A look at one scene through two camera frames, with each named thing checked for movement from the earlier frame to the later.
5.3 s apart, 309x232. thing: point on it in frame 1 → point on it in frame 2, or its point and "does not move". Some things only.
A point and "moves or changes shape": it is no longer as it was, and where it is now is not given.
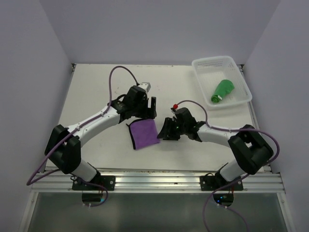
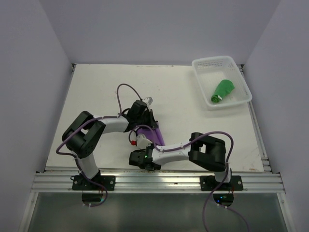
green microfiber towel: (224, 87) does not move
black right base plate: (208, 183) does not move
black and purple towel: (144, 132) moves or changes shape
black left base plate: (107, 181) does not move
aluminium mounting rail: (158, 182) does not move
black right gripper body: (173, 129) → (155, 169)
